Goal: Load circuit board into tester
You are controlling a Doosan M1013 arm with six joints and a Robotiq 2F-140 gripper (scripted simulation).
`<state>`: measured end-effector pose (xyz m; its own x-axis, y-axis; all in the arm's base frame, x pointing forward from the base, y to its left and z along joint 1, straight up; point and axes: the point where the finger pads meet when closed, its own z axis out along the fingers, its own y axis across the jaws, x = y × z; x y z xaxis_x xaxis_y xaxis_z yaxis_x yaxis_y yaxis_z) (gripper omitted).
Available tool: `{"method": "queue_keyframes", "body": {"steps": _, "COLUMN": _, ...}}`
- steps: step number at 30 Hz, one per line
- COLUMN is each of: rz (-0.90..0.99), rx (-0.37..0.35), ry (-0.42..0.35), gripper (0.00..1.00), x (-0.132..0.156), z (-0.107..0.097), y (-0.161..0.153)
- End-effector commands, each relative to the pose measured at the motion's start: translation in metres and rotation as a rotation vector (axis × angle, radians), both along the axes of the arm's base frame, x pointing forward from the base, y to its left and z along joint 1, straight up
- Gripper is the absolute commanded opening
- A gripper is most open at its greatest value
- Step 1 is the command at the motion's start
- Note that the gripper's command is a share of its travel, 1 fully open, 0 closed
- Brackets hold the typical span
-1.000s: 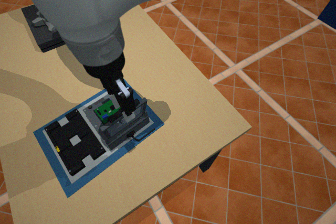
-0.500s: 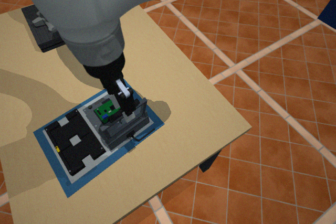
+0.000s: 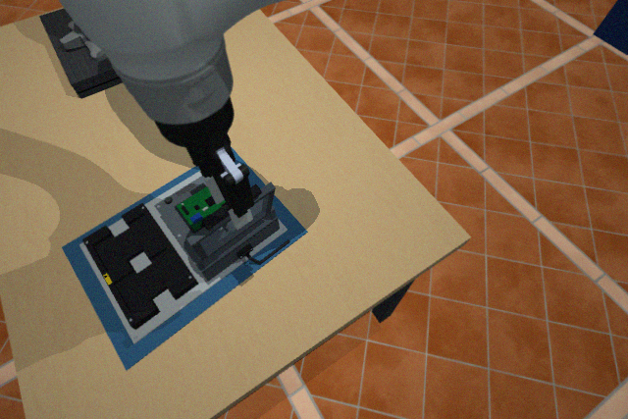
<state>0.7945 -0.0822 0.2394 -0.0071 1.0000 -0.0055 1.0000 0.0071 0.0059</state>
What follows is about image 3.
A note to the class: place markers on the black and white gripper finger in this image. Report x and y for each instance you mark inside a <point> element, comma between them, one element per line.
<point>232,180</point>
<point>213,188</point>

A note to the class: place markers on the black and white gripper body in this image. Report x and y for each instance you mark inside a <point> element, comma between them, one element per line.
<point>209,134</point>

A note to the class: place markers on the green circuit board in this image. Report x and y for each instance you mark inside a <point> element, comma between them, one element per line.
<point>198,207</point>

